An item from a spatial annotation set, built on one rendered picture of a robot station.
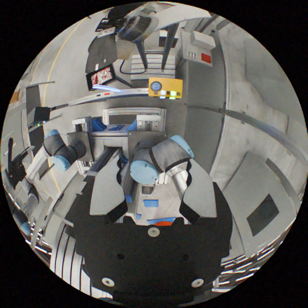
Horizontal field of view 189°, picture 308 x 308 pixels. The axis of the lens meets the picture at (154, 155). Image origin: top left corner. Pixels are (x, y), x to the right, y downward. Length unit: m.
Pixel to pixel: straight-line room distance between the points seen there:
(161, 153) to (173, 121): 1.27
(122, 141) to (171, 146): 0.41
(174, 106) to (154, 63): 0.74
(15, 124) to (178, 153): 6.44
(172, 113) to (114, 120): 0.84
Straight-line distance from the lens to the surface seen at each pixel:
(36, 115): 0.90
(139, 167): 0.40
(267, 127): 0.51
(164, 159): 0.39
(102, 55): 0.54
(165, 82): 0.53
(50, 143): 0.68
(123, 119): 1.46
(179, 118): 1.65
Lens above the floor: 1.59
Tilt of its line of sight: 61 degrees down
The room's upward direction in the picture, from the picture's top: 179 degrees counter-clockwise
